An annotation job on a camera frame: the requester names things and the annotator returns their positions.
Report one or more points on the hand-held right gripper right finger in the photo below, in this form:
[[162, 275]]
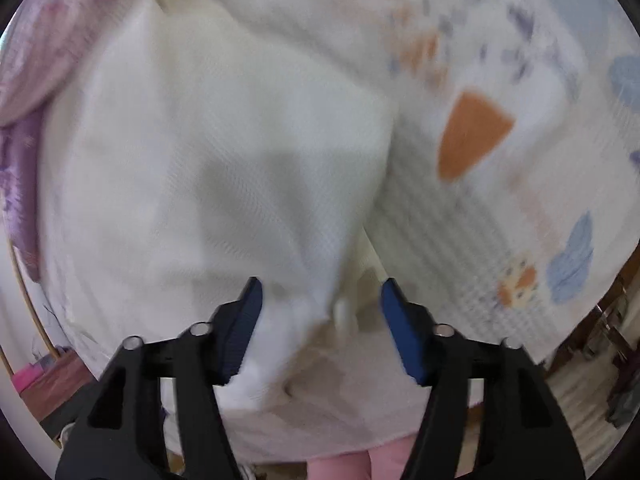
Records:
[[400, 330]]

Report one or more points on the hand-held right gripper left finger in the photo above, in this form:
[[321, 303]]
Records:
[[245, 330]]

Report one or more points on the white button cardigan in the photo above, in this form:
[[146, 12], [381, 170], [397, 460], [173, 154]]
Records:
[[200, 160]]

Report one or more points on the person's pink pants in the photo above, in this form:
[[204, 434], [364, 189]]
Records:
[[340, 465]]

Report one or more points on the wooden chair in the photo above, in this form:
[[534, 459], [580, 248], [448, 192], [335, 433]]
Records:
[[600, 320]]

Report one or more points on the curved bamboo pole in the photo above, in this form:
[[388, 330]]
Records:
[[32, 310]]

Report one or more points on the pink box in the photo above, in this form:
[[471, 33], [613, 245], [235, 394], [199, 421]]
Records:
[[27, 379]]

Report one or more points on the dark grey cloth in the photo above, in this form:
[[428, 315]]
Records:
[[622, 400]]

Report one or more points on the printed bed sheet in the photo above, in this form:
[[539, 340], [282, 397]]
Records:
[[500, 35]]

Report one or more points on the purple floral quilt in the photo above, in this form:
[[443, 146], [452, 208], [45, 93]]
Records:
[[30, 85]]

